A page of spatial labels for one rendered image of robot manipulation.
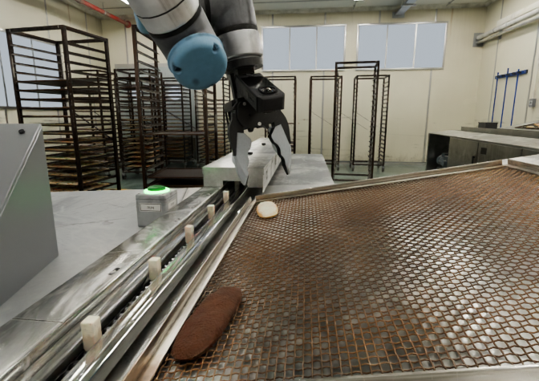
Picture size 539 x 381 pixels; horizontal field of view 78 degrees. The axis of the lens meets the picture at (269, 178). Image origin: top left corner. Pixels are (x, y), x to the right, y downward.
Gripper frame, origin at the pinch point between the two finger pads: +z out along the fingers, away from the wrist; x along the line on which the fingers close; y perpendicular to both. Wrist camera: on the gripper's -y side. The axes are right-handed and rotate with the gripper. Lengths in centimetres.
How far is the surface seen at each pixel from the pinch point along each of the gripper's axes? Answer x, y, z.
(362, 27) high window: -458, 534, -164
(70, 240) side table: 36.6, 20.3, 6.7
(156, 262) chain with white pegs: 21.3, -7.8, 6.9
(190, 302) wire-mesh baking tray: 18.7, -23.8, 6.4
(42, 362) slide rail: 32.1, -21.5, 8.2
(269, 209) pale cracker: 1.8, -2.4, 5.6
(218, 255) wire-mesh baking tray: 13.7, -14.1, 6.3
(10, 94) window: 183, 582, -126
